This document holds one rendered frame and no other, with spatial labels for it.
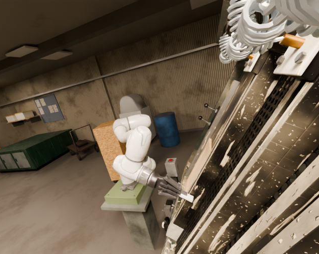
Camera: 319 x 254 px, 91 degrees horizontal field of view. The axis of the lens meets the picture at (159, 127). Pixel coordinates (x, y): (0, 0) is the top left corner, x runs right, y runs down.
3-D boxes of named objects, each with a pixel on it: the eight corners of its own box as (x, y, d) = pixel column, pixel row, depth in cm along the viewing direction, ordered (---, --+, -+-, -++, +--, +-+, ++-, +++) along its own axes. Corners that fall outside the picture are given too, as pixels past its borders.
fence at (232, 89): (190, 174, 156) (186, 172, 157) (238, 81, 116) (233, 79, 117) (189, 177, 152) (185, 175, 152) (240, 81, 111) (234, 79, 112)
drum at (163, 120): (182, 138, 478) (177, 110, 453) (176, 147, 426) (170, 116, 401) (165, 139, 506) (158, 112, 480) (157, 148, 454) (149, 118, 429)
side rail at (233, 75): (197, 163, 177) (188, 159, 179) (250, 64, 131) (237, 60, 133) (197, 166, 172) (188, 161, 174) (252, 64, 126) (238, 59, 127)
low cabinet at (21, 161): (79, 145, 663) (72, 128, 641) (36, 172, 493) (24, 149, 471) (45, 149, 729) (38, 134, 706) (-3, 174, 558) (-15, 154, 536)
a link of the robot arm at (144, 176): (139, 172, 76) (150, 177, 76) (146, 162, 85) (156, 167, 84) (135, 185, 80) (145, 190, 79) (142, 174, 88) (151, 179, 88)
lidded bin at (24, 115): (35, 116, 677) (32, 109, 669) (24, 118, 639) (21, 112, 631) (27, 117, 693) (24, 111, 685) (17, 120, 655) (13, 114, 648)
